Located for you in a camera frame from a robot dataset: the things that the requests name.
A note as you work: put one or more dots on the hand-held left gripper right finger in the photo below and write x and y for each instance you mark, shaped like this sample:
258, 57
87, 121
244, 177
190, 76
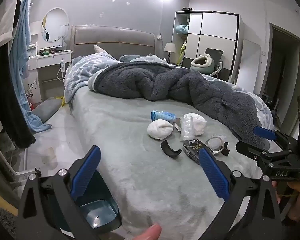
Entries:
213, 173

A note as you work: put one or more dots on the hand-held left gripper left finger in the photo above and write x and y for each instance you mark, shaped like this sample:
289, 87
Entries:
86, 173

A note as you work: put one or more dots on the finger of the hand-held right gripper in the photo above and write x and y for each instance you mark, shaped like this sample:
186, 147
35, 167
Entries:
265, 133
252, 151

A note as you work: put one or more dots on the clear tape roll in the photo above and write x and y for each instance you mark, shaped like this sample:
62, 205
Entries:
215, 143

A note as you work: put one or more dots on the black printed packet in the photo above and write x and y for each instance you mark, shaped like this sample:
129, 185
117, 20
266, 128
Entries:
192, 151

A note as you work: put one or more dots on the teal plastic bin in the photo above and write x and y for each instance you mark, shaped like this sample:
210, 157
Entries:
100, 212

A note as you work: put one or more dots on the clear bubble wrap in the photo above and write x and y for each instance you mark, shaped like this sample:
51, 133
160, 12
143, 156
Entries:
187, 130

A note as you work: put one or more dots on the white cloth wad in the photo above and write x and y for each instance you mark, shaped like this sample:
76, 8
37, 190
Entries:
160, 129
196, 123

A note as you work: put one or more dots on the blue wet wipe packet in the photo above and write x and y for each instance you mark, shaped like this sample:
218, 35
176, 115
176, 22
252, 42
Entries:
162, 115

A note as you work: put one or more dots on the person's left hand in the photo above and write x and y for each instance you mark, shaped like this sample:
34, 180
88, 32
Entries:
148, 232

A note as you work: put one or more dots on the black curved plastic piece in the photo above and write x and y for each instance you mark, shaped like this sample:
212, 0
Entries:
168, 151

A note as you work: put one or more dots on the bed with grey sheet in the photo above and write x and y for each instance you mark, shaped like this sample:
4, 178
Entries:
130, 130

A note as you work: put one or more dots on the white clothes rack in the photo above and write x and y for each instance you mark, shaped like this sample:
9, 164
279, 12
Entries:
22, 173

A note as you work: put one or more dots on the grey floor cushion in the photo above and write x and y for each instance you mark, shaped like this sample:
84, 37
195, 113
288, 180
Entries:
45, 108

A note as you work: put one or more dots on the yellow foam block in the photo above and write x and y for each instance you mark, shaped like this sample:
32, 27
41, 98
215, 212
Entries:
2, 201

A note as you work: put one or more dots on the small red item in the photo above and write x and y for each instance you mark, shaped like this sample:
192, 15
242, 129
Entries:
30, 101

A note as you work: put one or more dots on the black chair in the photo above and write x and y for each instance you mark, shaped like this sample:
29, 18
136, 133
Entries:
216, 55

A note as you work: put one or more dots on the green plush pet bed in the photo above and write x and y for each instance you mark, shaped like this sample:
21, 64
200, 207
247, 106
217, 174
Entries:
202, 63

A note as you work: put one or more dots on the dark grey fleece blanket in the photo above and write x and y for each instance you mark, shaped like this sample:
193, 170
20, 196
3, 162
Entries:
130, 82

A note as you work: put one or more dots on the blue patterned duvet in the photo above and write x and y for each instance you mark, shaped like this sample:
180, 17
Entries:
82, 72

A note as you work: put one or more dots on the black hanging garment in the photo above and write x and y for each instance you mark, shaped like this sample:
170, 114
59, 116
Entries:
10, 100

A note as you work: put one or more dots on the white power strip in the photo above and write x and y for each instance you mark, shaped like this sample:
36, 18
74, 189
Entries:
62, 65

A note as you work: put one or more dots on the white wardrobe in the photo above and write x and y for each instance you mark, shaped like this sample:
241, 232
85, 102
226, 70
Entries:
215, 30

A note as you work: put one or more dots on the yellow-green garment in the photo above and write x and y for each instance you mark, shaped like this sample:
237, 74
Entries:
183, 51

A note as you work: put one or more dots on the white dressing table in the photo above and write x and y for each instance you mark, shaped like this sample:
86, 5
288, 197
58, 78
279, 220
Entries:
47, 62

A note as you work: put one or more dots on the dark blue pillow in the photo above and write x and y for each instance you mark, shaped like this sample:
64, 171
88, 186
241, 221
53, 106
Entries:
130, 58

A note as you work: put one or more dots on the light blue robe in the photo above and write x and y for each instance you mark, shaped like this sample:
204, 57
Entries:
22, 67

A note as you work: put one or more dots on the white plush cushion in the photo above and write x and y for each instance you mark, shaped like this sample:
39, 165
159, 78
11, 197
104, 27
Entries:
98, 48

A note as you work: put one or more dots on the bedside table lamp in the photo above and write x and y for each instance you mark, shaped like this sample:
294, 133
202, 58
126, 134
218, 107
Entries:
169, 48

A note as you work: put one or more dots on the light blue plush toy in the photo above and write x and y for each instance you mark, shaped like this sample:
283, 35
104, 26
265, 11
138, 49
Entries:
182, 28

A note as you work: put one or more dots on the round wall mirror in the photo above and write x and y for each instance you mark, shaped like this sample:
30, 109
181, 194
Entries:
53, 25

